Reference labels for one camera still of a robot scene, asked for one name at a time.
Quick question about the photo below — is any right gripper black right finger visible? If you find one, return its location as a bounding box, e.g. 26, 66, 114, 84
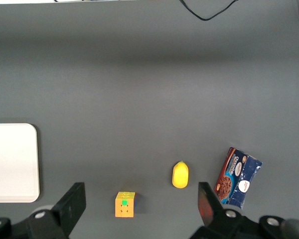
193, 182, 260, 239

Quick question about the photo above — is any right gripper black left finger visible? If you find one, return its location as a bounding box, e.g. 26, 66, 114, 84
26, 182, 87, 239

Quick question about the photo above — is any blue chocolate cookie box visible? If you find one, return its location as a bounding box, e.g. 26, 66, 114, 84
214, 146, 263, 210

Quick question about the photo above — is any pale pink plastic tray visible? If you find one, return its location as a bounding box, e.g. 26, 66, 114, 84
0, 122, 41, 203

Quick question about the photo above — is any yellow lemon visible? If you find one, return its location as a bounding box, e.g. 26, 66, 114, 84
171, 160, 190, 189

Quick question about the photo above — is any colourful puzzle cube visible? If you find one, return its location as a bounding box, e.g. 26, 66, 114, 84
114, 191, 137, 219

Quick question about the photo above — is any black looped table-edge cable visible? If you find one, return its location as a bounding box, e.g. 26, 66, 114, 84
178, 0, 237, 21

